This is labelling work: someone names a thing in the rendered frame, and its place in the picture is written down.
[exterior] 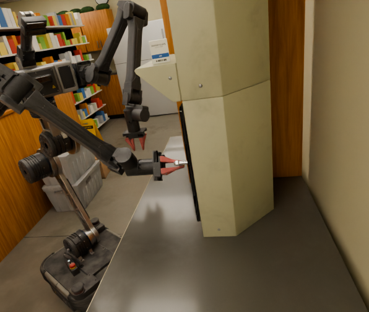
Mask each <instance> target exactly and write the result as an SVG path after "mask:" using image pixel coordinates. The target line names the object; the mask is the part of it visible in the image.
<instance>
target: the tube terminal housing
mask: <svg viewBox="0 0 369 312"><path fill-rule="evenodd" d="M167 7H168V15H169V19H170V27H171V34H172V39H173V46H174V51H175V58H176V66H177V71H178V78H179V83H180V90H181V97H182V102H183V110H184V117H185V122H186V129H187V134H188V141H189V149H190V153H191V161H192V165H193V173H194V180H195V185H196V192H197V197H198V204H199V212H200V216H201V224H202V231H203V236H204V237H212V236H237V235H239V234H240V233H241V232H243V231H244V230H246V229H247V228H248V227H250V226H251V225H252V224H254V223H255V222H257V221H258V220H259V219H261V218H262V217H264V216H265V215H266V214H268V213H269V212H270V211H272V210H273V209H274V193H273V170H272V126H271V81H270V60H269V16H268V0H167Z"/></svg>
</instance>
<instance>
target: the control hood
mask: <svg viewBox="0 0 369 312"><path fill-rule="evenodd" d="M134 72H135V73H136V74H137V75H138V76H139V77H141V78H142V79H144V80H145V81H146V82H147V83H149V84H150V85H151V86H152V87H154V88H155V89H157V90H158V91H159V92H160V93H162V94H163V95H164V96H166V97H167V98H169V99H170V100H171V101H173V102H181V101H182V97H181V90H180V83H179V78H178V71H177V66H176V58H175V54H170V61H169V62H165V63H158V64H153V63H152V60H151V61H149V62H148V63H146V64H144V65H142V66H140V67H138V68H137V69H135V71H134Z"/></svg>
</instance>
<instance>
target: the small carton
mask: <svg viewBox="0 0 369 312"><path fill-rule="evenodd" d="M149 47H150V53H151V57H152V63H153V64H158V63H165V62H169V61H170V55H169V50H168V43H167V39H166V38H164V39H159V40H152V41H149Z"/></svg>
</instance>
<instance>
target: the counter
mask: <svg viewBox="0 0 369 312"><path fill-rule="evenodd" d="M162 155H165V157H168V158H171V159H174V160H183V161H186V155H185V148H184V144H183V137H182V136H173V137H170V138H169V140H168V142H167V145H166V147H165V150H164V151H163V153H162ZM162 179H163V181H154V175H152V176H151V178H150V180H149V182H148V184H147V186H146V188H145V190H144V193H143V195H142V197H141V199H140V201H139V203H138V205H137V207H136V210H135V211H134V213H133V215H132V217H131V219H130V221H129V223H128V226H127V228H126V230H125V232H124V234H123V236H122V238H121V240H120V243H119V245H118V247H117V249H116V251H115V253H114V255H113V257H112V259H111V261H110V263H109V265H108V267H107V269H106V271H105V274H104V276H103V278H102V280H101V282H100V284H99V286H98V288H97V291H96V292H95V295H94V296H93V298H92V301H91V302H90V305H89V307H88V309H87V311H86V312H368V310H367V308H366V306H365V304H364V302H363V300H362V298H361V296H360V294H359V292H358V290H357V288H356V286H355V284H354V282H353V280H352V278H351V276H350V274H349V272H348V270H347V268H346V266H345V263H344V261H343V259H342V257H341V255H340V253H339V251H338V249H337V247H336V245H335V243H334V241H333V239H332V237H331V234H330V232H329V230H328V228H327V226H326V224H325V222H324V220H323V218H322V216H321V214H320V213H319V210H318V208H317V206H316V204H315V202H314V200H313V198H312V196H311V194H310V192H309V190H308V188H307V186H306V184H305V181H304V179H303V177H302V176H287V177H277V178H273V193H274V209H273V210H272V211H270V212H269V213H268V214H266V215H265V216H264V217H262V218H261V219H259V220H258V221H257V222H255V223H254V224H252V225H251V226H250V227H248V228H247V229H246V230H244V231H243V232H241V233H240V234H239V235H237V236H212V237H204V236H203V231H202V224H201V221H200V222H198V221H197V218H196V211H195V206H194V199H193V192H192V187H191V183H190V181H189V174H188V167H187V165H184V168H181V169H179V170H175V171H174V172H172V173H170V174H168V175H162Z"/></svg>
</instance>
